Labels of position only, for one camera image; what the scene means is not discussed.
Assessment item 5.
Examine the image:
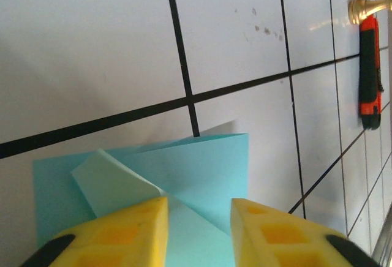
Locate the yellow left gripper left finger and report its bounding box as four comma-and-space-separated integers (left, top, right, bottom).
20, 195, 170, 267

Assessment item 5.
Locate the light blue paper sheet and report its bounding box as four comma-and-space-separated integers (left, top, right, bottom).
32, 132, 251, 267

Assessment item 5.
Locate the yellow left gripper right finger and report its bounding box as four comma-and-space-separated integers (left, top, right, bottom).
230, 197, 382, 267

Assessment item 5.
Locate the aluminium table side rail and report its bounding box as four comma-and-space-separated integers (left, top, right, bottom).
370, 208, 392, 267

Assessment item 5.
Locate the small brass knob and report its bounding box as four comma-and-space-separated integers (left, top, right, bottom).
347, 0, 392, 26

